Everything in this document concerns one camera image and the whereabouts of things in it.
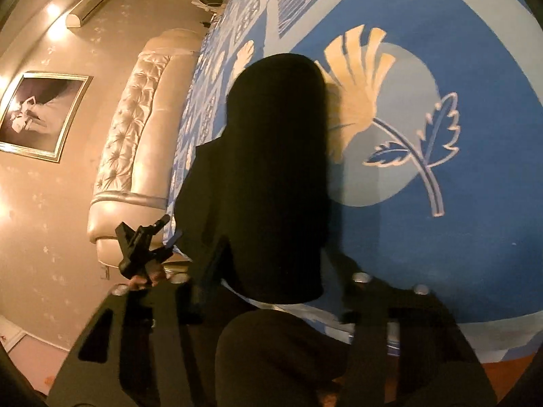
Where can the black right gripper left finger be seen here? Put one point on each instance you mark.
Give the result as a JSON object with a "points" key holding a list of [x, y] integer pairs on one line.
{"points": [[136, 350]]}

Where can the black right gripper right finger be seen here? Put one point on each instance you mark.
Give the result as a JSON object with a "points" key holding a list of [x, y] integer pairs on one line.
{"points": [[436, 365]]}

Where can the black pants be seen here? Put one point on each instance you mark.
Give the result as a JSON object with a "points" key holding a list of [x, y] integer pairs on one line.
{"points": [[253, 208]]}

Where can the person's left hand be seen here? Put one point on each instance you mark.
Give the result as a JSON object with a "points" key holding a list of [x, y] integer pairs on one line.
{"points": [[152, 275]]}

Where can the cream tufted headboard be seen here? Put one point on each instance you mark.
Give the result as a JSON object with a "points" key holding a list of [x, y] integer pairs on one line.
{"points": [[134, 172]]}

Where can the person's dark clothed knee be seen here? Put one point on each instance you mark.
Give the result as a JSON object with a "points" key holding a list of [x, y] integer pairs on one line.
{"points": [[272, 358]]}

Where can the blue patterned bed cover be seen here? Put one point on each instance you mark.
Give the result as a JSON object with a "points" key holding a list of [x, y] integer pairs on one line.
{"points": [[436, 167]]}

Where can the framed wall picture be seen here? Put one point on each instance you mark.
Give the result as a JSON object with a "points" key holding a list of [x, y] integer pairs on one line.
{"points": [[37, 112]]}

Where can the white wall air conditioner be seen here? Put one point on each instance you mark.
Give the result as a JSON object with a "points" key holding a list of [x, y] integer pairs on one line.
{"points": [[82, 12]]}

